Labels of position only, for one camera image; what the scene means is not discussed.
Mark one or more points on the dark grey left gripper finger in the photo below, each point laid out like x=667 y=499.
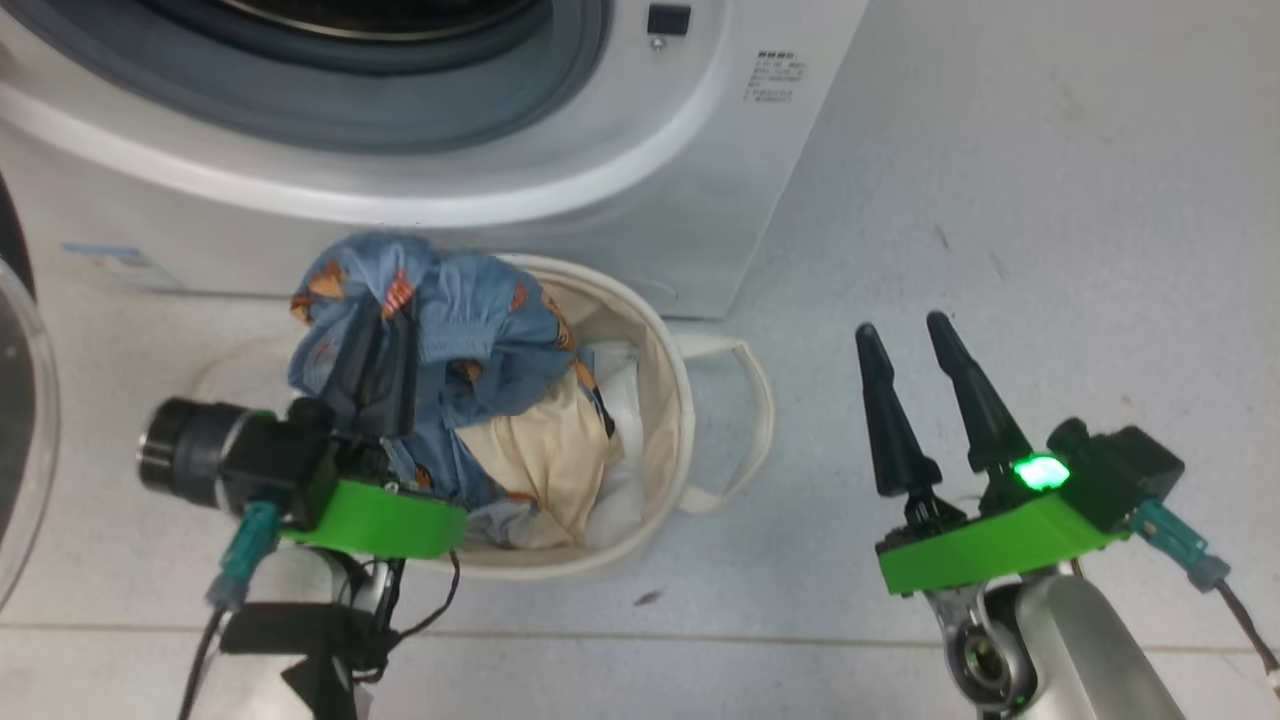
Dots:
x=355 y=370
x=402 y=380

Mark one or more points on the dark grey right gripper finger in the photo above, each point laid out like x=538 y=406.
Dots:
x=980 y=410
x=893 y=420

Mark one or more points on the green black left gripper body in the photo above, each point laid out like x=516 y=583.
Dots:
x=380 y=520

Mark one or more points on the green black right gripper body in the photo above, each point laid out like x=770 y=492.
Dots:
x=980 y=555

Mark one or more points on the blue bear print garment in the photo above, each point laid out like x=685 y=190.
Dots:
x=470 y=320

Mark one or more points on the cream yellow garment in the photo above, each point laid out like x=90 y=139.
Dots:
x=540 y=450

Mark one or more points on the black round glass washer door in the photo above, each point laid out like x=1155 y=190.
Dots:
x=15 y=420

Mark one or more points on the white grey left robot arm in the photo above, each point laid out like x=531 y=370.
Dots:
x=290 y=640

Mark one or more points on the cream fabric laundry basket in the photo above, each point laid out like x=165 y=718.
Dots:
x=665 y=420

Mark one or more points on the white front-load washing machine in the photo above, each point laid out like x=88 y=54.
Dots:
x=650 y=180

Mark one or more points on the blue energy label sticker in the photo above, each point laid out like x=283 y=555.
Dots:
x=120 y=268

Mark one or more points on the small printed text label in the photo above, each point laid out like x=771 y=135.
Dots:
x=775 y=78

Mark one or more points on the teal left camera connector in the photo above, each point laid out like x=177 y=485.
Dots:
x=245 y=555

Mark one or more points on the teal camera connector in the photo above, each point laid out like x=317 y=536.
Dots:
x=1180 y=540
x=245 y=555

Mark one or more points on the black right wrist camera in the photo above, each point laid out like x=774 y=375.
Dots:
x=1120 y=475

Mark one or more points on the teal right camera connector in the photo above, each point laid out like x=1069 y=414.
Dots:
x=1180 y=540

